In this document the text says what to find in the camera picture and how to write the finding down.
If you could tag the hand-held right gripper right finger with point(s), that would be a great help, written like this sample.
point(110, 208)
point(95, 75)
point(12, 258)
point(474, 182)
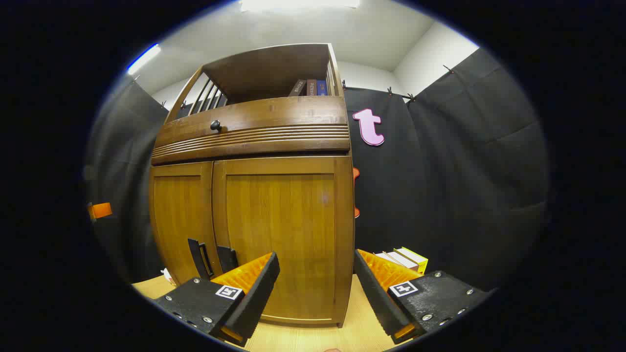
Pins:
point(374, 293)

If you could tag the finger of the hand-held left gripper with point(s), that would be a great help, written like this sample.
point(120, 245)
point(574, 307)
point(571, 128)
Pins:
point(101, 210)

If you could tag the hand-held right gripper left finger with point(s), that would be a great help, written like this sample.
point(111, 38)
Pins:
point(257, 293)

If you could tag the wooden cabinet door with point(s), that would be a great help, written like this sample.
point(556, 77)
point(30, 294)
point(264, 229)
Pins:
point(178, 220)
point(283, 220)

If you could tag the wooden double-door shoe cabinet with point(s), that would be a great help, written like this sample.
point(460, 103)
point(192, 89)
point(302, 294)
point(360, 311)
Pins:
point(269, 68)

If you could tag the white flat box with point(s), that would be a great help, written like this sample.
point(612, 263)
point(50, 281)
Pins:
point(384, 256)
point(403, 260)

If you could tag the small white object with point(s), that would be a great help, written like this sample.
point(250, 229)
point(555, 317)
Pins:
point(168, 277)

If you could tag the black backdrop cloth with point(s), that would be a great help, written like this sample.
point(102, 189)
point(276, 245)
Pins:
point(440, 195)

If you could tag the black round drawer knob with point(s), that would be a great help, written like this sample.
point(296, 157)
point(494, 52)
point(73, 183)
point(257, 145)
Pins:
point(215, 125)

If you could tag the fluorescent strip light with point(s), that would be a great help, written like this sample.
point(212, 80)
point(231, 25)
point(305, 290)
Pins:
point(144, 58)

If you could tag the wooden ribbed drawer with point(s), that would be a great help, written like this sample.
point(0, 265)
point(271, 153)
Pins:
point(274, 117)

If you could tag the brown book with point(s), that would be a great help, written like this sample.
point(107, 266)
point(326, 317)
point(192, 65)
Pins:
point(297, 88)

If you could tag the blue book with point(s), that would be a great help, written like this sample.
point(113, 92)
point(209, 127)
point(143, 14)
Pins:
point(321, 88)

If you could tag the dark red book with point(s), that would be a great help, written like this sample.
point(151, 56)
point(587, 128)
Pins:
point(311, 88)

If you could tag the ceiling light panel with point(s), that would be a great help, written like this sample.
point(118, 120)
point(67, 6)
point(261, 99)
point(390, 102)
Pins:
point(298, 5)

